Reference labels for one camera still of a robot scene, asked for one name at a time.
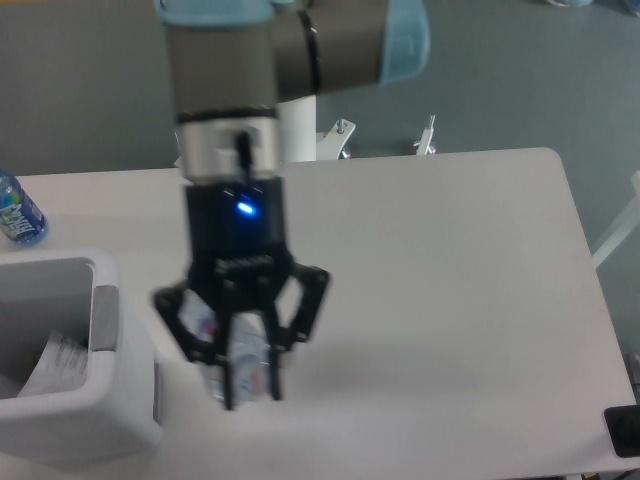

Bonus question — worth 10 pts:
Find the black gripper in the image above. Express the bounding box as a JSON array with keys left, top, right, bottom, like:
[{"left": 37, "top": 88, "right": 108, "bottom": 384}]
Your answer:
[{"left": 153, "top": 176, "right": 331, "bottom": 411}]

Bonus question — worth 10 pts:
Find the clear crushed plastic bottle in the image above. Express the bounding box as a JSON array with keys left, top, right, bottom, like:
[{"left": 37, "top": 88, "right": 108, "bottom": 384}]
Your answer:
[{"left": 178, "top": 289, "right": 270, "bottom": 407}]

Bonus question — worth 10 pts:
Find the white paper carton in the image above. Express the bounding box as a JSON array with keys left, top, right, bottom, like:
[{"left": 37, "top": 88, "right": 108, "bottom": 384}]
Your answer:
[{"left": 18, "top": 330, "right": 88, "bottom": 397}]

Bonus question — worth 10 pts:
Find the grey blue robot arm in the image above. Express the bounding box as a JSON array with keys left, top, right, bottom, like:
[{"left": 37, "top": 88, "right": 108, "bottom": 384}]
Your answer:
[{"left": 155, "top": 1, "right": 431, "bottom": 409}]

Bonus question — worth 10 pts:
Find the white trash can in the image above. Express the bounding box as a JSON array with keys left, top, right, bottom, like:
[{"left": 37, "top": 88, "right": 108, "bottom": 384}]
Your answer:
[{"left": 1, "top": 249, "right": 162, "bottom": 463}]

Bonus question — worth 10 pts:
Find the blue labelled drink bottle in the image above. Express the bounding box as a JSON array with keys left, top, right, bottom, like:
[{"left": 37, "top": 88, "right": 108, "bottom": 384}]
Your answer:
[{"left": 1, "top": 170, "right": 48, "bottom": 246}]

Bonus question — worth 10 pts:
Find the black device at table edge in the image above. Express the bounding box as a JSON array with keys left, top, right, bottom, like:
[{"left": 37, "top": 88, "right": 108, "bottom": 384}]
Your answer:
[{"left": 604, "top": 405, "right": 639, "bottom": 458}]

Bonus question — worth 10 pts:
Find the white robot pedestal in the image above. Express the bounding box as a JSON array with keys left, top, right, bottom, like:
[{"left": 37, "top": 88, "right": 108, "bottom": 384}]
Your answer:
[{"left": 172, "top": 94, "right": 439, "bottom": 169}]

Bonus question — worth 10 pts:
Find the white frame at right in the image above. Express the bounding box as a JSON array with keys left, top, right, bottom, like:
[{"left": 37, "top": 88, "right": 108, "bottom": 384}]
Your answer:
[{"left": 591, "top": 171, "right": 639, "bottom": 268}]

